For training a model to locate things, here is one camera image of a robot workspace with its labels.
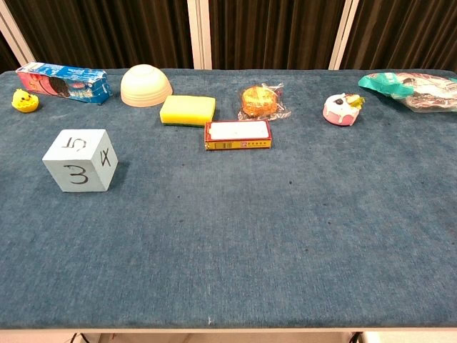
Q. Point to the blue cookie box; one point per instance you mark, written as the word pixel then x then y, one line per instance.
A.
pixel 71 84

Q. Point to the wrapped round pastry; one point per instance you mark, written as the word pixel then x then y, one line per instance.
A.
pixel 257 100

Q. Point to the teal snack bag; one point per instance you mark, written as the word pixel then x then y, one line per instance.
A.
pixel 421 89

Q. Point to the white leaning frame post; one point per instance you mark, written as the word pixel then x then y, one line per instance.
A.
pixel 344 39

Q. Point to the white slanted frame post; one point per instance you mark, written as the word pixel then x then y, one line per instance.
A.
pixel 16 34

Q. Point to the dark pleated curtain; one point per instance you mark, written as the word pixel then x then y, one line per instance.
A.
pixel 5 59
pixel 410 32
pixel 107 32
pixel 271 32

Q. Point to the yellow green sponge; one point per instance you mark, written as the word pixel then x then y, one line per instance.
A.
pixel 187 109

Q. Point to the red yellow flat box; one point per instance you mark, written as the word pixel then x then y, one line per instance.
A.
pixel 235 131

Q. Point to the light blue numbered cube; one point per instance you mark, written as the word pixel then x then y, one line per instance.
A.
pixel 78 168

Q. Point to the yellow duck toy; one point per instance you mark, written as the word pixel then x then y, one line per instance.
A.
pixel 25 102

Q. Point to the cream upturned bowl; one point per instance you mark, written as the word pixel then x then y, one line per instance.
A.
pixel 144 87

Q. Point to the white upright frame post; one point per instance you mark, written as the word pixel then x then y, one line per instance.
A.
pixel 200 35

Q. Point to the blue table cloth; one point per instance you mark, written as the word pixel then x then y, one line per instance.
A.
pixel 250 232

